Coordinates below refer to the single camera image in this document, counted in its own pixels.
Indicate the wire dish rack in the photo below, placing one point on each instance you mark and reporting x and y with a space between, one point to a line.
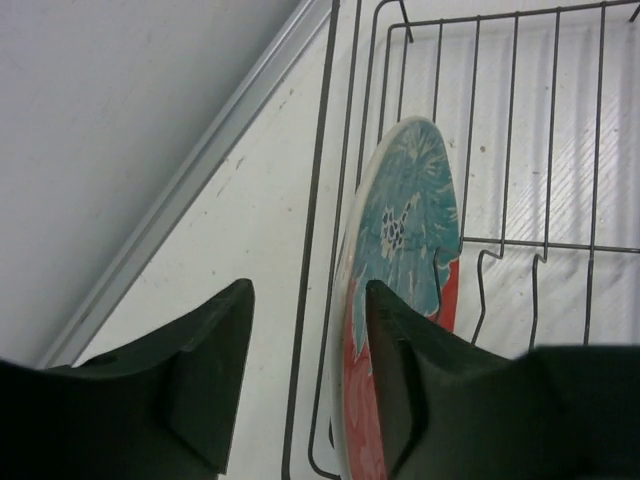
538 104

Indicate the aluminium table frame rail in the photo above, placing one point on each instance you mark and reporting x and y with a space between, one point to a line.
190 178

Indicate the red and teal plate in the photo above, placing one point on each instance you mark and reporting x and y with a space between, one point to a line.
402 229

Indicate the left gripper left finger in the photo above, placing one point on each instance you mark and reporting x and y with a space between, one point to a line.
163 406

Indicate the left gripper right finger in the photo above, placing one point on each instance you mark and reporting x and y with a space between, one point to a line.
451 410

